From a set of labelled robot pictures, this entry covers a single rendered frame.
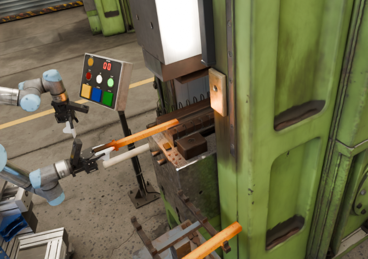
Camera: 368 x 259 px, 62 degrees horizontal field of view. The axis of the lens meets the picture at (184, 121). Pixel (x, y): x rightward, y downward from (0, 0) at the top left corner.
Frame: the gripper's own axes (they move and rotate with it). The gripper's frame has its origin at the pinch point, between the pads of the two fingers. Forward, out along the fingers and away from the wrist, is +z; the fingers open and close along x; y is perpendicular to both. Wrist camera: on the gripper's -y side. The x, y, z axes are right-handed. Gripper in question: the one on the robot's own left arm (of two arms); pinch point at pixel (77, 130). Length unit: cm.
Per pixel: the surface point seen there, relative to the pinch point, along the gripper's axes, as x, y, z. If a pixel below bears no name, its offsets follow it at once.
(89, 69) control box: -35.1, -9.6, -18.9
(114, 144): 30.9, -22.1, -8.4
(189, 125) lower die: 24, -58, -6
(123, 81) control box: -15.9, -29.1, -16.0
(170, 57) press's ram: 33, -53, -46
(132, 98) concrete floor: -193, -21, 93
